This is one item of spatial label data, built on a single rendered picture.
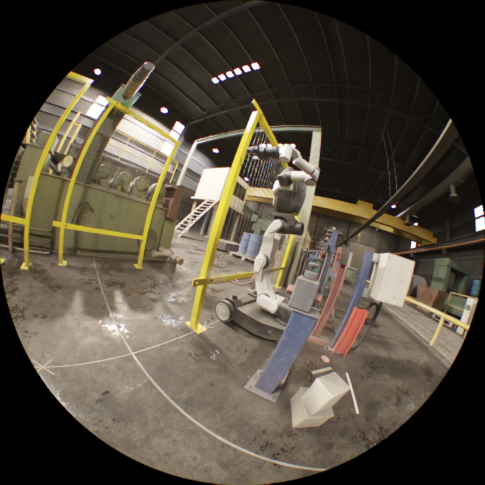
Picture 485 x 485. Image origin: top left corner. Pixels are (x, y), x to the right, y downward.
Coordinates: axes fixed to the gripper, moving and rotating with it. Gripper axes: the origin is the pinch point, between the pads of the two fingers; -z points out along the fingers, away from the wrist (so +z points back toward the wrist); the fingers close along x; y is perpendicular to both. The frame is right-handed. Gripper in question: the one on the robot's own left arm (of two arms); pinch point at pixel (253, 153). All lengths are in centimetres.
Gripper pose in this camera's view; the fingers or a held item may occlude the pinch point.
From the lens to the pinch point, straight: 109.7
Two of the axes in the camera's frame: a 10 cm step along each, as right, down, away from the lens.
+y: 2.7, -9.6, -0.2
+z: 8.4, 2.5, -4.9
